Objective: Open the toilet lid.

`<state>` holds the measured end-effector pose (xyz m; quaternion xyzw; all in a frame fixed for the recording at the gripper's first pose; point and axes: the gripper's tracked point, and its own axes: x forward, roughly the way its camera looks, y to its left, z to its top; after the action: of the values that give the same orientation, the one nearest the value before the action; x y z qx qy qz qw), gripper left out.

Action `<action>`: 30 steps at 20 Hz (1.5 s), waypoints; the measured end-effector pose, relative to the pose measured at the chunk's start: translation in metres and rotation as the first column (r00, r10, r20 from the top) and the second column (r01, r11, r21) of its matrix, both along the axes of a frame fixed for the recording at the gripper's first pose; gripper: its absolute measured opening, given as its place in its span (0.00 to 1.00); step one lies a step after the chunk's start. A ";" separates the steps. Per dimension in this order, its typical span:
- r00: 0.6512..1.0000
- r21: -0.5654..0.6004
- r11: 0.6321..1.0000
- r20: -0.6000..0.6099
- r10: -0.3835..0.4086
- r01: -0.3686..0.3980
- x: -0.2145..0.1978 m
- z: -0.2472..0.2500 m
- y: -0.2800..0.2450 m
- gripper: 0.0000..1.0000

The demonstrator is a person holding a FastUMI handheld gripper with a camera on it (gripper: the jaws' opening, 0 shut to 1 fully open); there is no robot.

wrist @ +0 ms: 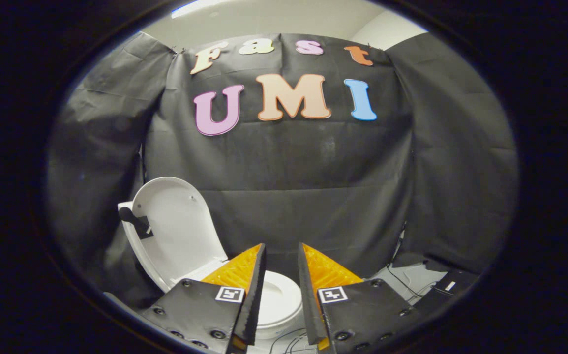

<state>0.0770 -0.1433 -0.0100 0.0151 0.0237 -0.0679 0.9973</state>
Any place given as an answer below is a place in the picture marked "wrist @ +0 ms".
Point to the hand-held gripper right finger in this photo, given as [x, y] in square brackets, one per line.
[308, 305]

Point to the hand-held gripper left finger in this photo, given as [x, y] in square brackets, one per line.
[256, 295]

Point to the white toilet lid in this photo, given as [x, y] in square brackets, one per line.
[180, 231]

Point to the white toilet body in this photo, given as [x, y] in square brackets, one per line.
[279, 300]

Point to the black flat box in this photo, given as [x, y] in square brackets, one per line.
[431, 304]

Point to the black backdrop cloth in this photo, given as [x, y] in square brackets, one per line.
[313, 172]

